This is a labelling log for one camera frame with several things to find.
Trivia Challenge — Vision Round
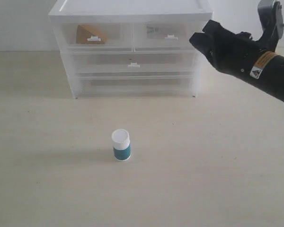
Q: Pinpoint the teal bottle with white cap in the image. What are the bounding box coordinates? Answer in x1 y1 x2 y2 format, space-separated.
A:
111 129 131 161

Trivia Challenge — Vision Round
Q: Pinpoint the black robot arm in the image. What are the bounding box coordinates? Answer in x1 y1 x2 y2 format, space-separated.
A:
189 20 284 102

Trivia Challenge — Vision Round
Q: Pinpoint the middle wide translucent drawer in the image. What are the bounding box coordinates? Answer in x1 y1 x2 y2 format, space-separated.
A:
72 53 195 73

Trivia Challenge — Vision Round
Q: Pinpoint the wide translucent drawer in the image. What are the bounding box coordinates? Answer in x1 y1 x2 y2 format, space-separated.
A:
78 77 193 96
72 53 195 73

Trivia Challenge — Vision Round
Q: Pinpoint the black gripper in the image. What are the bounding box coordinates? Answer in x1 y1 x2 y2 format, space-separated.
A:
189 20 263 78

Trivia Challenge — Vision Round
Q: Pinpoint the white plastic drawer cabinet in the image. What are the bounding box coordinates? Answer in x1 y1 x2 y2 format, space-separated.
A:
48 0 213 98

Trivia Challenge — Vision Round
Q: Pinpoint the bottom wide translucent drawer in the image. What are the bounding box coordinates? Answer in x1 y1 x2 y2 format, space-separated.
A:
78 77 193 96

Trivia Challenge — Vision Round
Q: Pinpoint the yellow cheese wedge toy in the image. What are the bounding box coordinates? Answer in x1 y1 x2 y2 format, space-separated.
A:
76 24 107 44

